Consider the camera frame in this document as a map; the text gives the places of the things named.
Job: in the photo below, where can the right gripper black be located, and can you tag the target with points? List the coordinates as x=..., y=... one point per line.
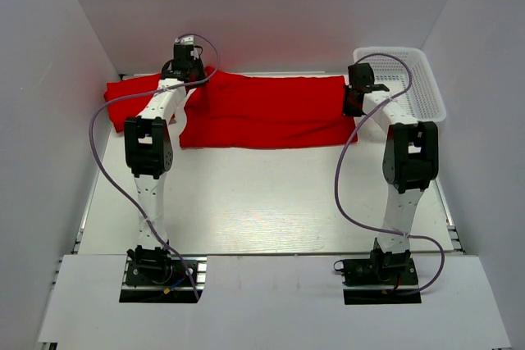
x=348, y=110

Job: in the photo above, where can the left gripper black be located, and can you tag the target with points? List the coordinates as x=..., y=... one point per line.
x=198, y=63

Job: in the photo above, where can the red t shirt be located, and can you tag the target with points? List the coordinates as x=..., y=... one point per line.
x=118, y=112
x=239, y=111

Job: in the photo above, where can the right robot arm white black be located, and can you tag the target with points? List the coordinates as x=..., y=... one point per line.
x=410, y=160

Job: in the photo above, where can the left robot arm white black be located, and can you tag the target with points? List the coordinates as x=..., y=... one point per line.
x=148, y=149

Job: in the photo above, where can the white plastic mesh basket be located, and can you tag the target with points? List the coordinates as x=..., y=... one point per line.
x=408, y=75

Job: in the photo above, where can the folded red t shirt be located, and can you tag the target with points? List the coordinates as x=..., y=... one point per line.
x=118, y=112

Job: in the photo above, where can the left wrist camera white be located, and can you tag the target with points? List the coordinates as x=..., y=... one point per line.
x=186, y=40

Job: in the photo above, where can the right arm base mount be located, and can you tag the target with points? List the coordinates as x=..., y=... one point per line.
x=382, y=278

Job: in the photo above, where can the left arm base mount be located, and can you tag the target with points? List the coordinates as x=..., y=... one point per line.
x=154, y=276

